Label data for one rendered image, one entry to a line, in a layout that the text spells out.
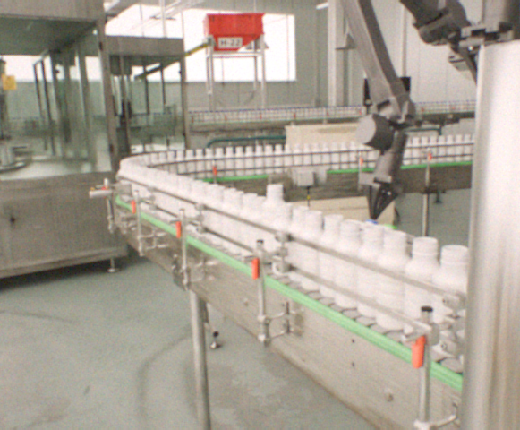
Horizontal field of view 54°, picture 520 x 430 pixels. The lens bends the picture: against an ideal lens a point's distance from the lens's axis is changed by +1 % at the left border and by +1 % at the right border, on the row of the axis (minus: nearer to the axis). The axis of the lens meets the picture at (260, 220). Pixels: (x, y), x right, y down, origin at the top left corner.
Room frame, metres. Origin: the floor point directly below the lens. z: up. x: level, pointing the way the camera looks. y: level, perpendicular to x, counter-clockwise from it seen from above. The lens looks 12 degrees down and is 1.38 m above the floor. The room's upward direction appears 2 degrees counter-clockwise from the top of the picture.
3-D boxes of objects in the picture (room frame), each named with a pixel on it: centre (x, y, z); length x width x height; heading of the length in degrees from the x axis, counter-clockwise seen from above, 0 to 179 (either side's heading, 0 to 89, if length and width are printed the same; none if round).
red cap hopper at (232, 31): (8.38, 0.32, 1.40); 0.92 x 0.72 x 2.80; 101
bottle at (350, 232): (0.93, -0.17, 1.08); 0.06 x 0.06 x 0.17
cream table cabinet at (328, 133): (5.79, -0.93, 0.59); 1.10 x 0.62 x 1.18; 101
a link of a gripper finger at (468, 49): (0.84, -0.37, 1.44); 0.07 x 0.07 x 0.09; 30
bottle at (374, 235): (0.88, -0.20, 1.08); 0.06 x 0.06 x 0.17
